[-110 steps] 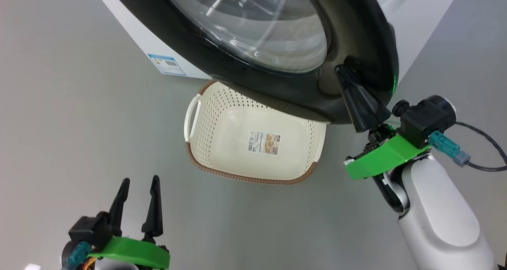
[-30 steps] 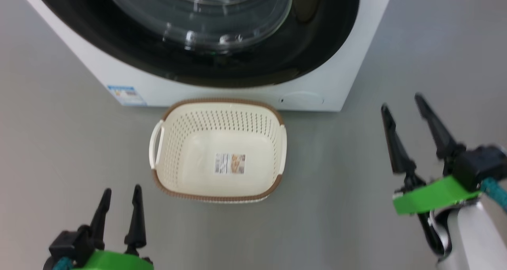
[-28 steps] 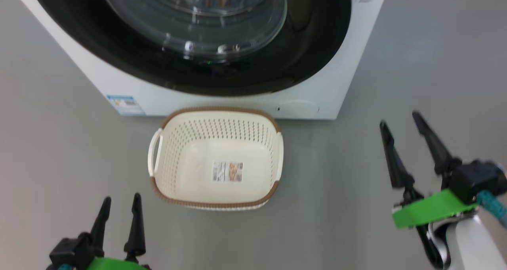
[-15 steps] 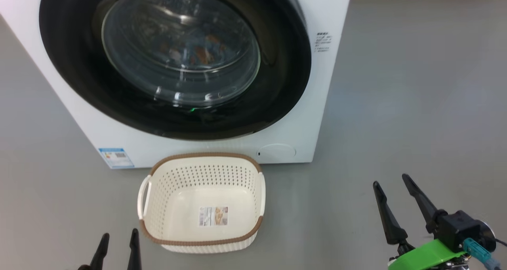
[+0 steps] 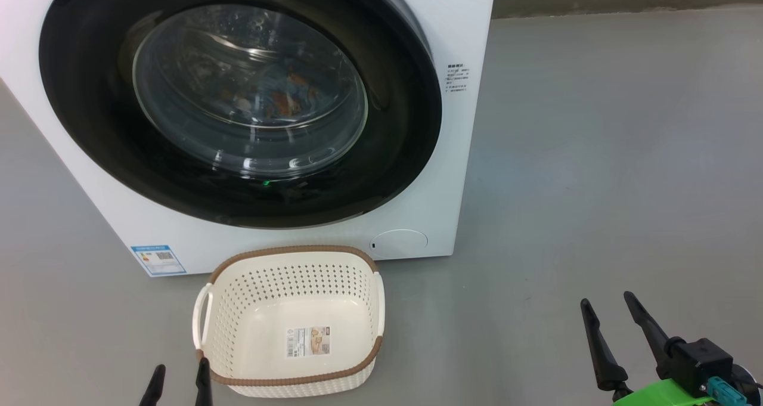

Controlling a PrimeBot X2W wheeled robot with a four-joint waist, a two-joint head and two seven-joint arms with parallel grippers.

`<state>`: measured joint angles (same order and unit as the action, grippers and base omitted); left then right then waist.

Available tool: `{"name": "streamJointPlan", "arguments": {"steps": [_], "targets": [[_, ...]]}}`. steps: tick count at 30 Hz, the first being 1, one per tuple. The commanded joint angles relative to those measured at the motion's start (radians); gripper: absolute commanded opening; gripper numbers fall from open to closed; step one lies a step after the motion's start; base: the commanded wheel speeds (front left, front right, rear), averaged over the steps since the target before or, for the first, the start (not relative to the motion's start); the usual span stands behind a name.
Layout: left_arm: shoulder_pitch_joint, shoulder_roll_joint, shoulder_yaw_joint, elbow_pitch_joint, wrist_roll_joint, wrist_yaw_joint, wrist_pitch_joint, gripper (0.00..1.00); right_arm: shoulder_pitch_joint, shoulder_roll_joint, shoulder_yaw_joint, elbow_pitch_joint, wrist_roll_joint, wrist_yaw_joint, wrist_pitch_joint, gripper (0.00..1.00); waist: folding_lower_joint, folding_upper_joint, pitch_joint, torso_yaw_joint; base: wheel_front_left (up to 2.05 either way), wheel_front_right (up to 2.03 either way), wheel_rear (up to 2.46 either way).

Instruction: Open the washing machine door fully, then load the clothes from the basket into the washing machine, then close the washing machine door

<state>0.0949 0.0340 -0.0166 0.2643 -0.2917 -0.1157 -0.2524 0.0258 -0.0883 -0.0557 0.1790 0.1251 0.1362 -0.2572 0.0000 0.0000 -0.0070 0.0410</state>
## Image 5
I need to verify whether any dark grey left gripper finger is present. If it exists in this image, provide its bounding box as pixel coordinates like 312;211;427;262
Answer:
196;358;213;406
139;364;166;406

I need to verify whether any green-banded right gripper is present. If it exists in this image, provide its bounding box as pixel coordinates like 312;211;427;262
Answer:
581;292;713;406

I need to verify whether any grey washing machine door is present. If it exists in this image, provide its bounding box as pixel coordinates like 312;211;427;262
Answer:
39;0;443;229

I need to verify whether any blue garment with orange print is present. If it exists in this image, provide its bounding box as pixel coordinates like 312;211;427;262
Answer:
221;66;325;120

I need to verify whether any white front-load washing machine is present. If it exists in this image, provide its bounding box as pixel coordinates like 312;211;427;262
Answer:
0;0;497;277

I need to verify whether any steel washing machine drum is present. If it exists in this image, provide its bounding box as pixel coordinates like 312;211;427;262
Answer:
132;5;368;178

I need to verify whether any paper label inside basket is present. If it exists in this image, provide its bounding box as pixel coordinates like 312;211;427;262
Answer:
286;326;331;359

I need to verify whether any blue energy label sticker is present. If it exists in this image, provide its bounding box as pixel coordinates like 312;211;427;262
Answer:
131;245;187;275

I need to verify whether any white basket with brown rim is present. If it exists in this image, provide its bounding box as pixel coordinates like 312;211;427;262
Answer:
192;245;385;399

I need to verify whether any round white filter cover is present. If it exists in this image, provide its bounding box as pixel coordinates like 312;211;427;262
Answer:
370;229;429;259

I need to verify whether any teal cable connector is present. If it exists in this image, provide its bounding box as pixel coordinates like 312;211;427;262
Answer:
706;377;733;404

